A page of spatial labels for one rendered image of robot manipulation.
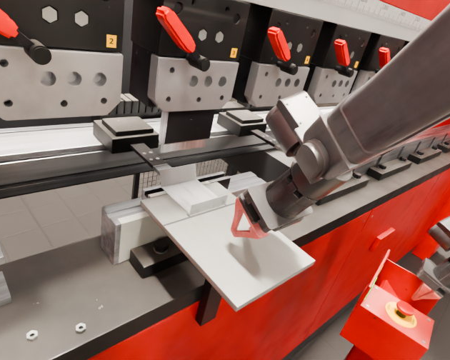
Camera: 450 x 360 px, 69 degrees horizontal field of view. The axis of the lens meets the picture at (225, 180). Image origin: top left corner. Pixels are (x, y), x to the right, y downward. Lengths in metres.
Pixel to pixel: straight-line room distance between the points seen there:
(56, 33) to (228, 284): 0.37
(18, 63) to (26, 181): 0.44
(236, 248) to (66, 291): 0.29
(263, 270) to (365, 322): 0.45
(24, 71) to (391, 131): 0.36
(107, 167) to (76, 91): 0.43
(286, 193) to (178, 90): 0.22
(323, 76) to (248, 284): 0.48
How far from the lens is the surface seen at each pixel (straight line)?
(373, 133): 0.29
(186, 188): 0.65
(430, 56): 0.24
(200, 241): 0.53
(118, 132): 0.77
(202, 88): 0.53
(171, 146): 0.60
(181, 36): 0.44
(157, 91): 0.48
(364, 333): 0.94
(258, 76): 0.60
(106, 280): 0.63
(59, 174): 0.82
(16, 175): 0.79
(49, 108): 0.44
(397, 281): 1.06
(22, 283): 0.64
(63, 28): 0.42
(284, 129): 0.42
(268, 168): 1.22
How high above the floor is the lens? 1.34
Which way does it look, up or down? 29 degrees down
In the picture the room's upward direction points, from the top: 14 degrees clockwise
